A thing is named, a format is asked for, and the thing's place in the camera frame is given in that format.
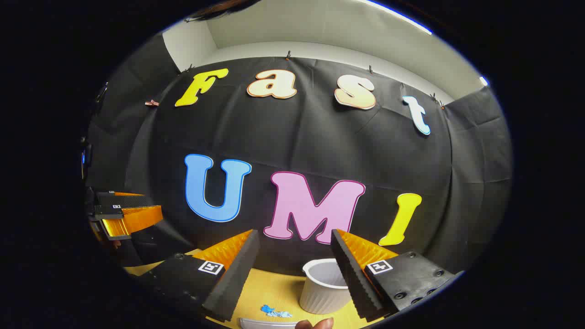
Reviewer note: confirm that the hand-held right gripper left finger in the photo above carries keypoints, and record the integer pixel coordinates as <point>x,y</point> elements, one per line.
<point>233,283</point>

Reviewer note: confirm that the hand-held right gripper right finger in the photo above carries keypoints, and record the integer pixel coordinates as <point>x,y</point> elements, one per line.
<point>354,278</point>

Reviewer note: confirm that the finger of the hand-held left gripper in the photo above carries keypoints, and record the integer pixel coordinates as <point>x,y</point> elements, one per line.
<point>137,219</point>
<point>109,203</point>

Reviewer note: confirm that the white ribbed garbage bin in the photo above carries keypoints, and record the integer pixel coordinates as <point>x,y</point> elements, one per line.
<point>324,288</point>

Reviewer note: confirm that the dark blue paper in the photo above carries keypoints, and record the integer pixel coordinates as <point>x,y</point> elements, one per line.
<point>267,309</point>

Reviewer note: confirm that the grey plastic dustpan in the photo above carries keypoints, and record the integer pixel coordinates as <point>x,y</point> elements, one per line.
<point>267,324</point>

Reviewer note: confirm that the yellow wooden desktop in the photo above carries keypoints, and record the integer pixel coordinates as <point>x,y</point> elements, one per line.
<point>269,288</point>

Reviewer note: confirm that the pink clip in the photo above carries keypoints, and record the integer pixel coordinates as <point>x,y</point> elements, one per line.
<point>152,103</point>

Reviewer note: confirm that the black backdrop cloth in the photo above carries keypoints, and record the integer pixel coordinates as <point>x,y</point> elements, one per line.
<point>320,146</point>

